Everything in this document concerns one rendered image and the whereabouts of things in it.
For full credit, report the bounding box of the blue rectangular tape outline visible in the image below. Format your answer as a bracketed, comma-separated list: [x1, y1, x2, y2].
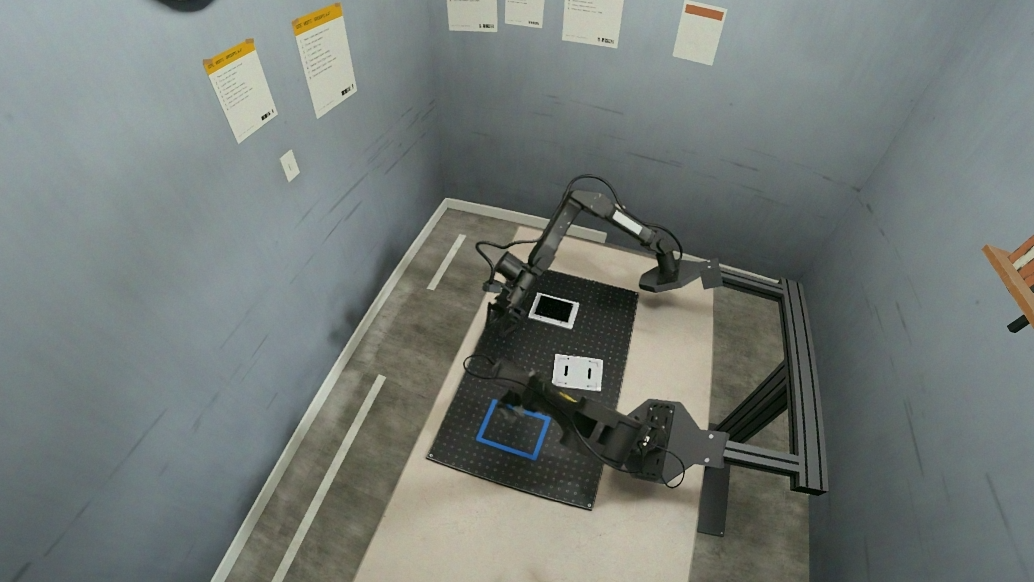
[476, 399, 550, 460]

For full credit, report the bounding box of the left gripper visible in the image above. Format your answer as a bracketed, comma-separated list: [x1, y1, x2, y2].
[496, 387, 526, 419]

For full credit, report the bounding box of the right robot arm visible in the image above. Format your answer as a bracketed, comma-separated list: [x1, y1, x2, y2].
[495, 189, 680, 293]

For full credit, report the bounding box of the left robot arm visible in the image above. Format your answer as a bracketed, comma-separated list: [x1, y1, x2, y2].
[493, 357, 675, 479]

